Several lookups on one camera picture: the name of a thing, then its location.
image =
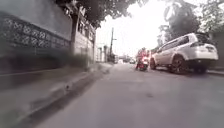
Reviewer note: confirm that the grey asphalt road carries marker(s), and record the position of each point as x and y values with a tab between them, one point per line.
140	100

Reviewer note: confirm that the person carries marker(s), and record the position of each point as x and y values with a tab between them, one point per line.
142	54

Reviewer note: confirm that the overhanging tree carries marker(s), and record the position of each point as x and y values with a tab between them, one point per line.
100	10

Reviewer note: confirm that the white car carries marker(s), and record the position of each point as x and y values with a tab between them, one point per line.
186	51

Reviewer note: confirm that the motorcycle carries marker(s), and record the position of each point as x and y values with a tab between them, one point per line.
144	64

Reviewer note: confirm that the utility pole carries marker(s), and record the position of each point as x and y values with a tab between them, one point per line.
111	43

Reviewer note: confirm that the dark kerb gutter strip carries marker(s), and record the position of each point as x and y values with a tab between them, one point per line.
66	96

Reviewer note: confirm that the vehicle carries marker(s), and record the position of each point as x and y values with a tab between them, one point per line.
132	61

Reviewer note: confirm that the grey concrete pavement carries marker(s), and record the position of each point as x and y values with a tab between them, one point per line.
30	90

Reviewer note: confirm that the patterned block wall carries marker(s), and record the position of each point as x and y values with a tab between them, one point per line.
33	36

